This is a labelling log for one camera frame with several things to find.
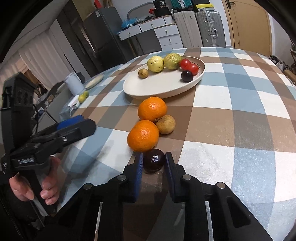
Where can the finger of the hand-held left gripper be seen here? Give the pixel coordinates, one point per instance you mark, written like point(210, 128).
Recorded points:
point(81, 129)
point(69, 121)

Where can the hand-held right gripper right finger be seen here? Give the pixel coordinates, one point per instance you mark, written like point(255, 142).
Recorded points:
point(168, 171)

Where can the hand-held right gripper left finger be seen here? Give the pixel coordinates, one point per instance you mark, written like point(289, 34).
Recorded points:
point(139, 178)

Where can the dark purple plum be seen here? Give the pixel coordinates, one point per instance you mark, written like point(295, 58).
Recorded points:
point(186, 76)
point(153, 160)

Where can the brown kiwi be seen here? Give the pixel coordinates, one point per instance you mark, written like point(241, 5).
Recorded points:
point(166, 125)
point(143, 73)

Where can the large cream plate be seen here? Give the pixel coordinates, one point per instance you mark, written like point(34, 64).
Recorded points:
point(161, 85)

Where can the smooth yellow guava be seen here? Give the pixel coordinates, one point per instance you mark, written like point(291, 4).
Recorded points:
point(155, 64)

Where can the red tomato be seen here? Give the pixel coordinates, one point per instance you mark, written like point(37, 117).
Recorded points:
point(193, 69)
point(184, 63)

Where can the bumpy yellow guava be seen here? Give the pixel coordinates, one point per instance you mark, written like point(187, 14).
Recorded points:
point(172, 61)

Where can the person's left hand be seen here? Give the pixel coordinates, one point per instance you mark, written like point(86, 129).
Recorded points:
point(49, 185)

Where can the white charging device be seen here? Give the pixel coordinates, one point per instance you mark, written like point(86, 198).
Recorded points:
point(74, 102)

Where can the green lime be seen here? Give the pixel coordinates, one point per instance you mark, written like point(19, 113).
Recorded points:
point(81, 98)
point(86, 93)

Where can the white lidded canister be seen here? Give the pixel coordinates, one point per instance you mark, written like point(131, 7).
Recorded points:
point(74, 84)

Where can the orange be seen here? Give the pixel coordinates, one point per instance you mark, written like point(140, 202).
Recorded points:
point(142, 135)
point(151, 109)

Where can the small cream plate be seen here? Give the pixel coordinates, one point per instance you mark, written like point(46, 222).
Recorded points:
point(94, 81)

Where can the white curtain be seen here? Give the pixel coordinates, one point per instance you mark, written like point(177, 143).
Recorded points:
point(39, 60)

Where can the brown blue checked tablecloth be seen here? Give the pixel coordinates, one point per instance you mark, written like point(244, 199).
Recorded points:
point(231, 115)

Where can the grey fridge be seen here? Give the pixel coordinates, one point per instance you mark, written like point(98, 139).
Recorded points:
point(101, 30)

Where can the blue plastic bag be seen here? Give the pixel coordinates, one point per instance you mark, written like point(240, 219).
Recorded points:
point(128, 23)

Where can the white vanity desk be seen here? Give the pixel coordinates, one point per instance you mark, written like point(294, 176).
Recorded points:
point(168, 34)

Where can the red cap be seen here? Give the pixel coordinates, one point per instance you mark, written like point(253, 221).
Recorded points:
point(152, 11)

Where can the black box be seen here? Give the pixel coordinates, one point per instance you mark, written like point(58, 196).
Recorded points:
point(163, 12)

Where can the white suitcase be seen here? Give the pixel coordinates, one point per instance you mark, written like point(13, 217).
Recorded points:
point(187, 27)

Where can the silver suitcase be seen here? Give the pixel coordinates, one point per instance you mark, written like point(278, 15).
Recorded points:
point(210, 27)

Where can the pile of shoes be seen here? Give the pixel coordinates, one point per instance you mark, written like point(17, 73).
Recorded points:
point(279, 62)

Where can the teal suitcase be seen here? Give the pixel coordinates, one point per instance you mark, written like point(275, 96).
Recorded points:
point(181, 3)

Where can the wooden door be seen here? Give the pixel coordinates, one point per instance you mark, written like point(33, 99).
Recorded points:
point(249, 27)

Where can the yellow shoe box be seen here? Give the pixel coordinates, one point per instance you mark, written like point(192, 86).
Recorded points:
point(203, 7)

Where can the arched mirror frame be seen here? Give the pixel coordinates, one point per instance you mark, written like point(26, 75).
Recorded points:
point(138, 8)

